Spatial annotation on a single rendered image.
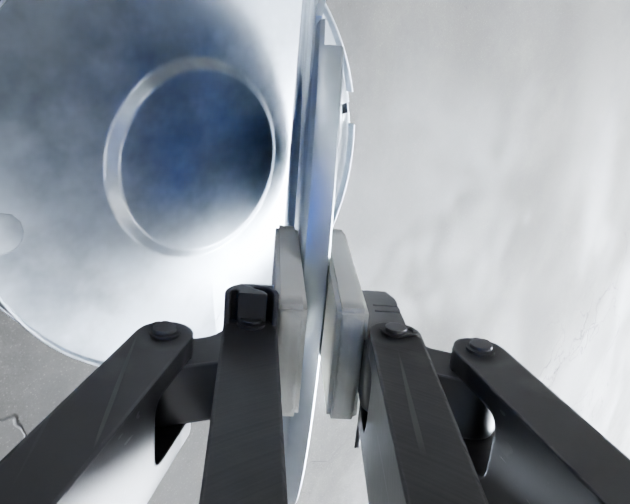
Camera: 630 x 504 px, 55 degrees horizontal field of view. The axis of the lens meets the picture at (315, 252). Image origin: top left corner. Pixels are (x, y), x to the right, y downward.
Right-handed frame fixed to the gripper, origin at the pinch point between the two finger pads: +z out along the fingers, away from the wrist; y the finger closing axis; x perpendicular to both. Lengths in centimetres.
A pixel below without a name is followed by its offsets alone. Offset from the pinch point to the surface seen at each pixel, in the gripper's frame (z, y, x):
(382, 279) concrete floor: 79, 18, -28
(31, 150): 16.2, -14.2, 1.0
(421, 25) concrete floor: 78, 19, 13
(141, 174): 19.9, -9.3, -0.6
